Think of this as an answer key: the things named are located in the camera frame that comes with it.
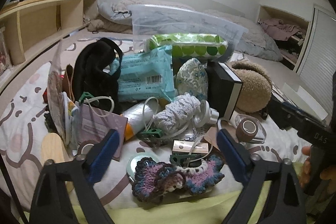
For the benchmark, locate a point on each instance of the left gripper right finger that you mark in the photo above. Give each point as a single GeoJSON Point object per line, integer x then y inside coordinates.
{"type": "Point", "coordinates": [284, 202]}

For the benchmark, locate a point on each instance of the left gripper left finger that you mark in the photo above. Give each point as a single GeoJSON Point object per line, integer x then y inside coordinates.
{"type": "Point", "coordinates": [51, 202]}

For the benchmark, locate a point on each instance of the brown bandage tape roll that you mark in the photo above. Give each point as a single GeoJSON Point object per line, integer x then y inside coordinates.
{"type": "Point", "coordinates": [246, 130]}

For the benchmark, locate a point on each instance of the person right hand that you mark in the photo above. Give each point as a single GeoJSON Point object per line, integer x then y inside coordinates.
{"type": "Point", "coordinates": [328, 174]}

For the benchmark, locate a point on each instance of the purple paper gift bag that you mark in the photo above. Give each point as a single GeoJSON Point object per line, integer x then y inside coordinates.
{"type": "Point", "coordinates": [93, 124]}

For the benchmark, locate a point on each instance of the purple crochet coaster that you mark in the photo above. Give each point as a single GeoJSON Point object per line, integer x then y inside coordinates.
{"type": "Point", "coordinates": [152, 180]}

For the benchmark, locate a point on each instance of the black white Chanel box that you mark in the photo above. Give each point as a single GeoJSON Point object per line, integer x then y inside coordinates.
{"type": "Point", "coordinates": [224, 87]}

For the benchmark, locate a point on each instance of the white plastic bag roll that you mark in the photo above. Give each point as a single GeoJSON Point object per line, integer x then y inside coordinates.
{"type": "Point", "coordinates": [139, 116]}

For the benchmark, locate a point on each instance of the green plastic clip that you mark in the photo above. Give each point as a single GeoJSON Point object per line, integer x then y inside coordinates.
{"type": "Point", "coordinates": [150, 134]}

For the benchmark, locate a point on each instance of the black fabric bag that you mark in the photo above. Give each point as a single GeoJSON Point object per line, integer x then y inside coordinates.
{"type": "Point", "coordinates": [88, 74]}

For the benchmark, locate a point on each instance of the white plastic pump part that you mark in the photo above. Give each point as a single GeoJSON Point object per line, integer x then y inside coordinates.
{"type": "Point", "coordinates": [205, 115]}

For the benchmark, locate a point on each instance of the small cream cardboard box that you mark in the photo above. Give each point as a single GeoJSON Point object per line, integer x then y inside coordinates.
{"type": "Point", "coordinates": [180, 146]}

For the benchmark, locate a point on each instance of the right beige pillow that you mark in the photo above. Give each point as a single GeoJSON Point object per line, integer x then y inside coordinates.
{"type": "Point", "coordinates": [254, 34]}

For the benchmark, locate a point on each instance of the beige pillow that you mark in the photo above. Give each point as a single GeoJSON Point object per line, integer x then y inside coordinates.
{"type": "Point", "coordinates": [122, 7]}
{"type": "Point", "coordinates": [254, 34]}

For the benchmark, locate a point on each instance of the floral fabric pouch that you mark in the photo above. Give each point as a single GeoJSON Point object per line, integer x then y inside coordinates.
{"type": "Point", "coordinates": [192, 78]}

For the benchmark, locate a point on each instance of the blue wet wipes pack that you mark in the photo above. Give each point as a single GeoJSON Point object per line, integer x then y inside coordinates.
{"type": "Point", "coordinates": [144, 75]}

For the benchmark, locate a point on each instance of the green dotted tissue pack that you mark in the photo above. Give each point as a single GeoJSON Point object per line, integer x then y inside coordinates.
{"type": "Point", "coordinates": [203, 46]}

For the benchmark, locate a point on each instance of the wooden bedside shelf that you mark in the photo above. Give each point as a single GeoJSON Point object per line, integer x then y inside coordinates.
{"type": "Point", "coordinates": [34, 26]}

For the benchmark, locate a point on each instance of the clear plastic storage bin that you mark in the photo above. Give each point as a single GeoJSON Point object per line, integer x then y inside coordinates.
{"type": "Point", "coordinates": [149, 20]}

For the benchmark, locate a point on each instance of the left beige pillow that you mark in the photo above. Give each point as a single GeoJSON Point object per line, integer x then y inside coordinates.
{"type": "Point", "coordinates": [122, 7]}

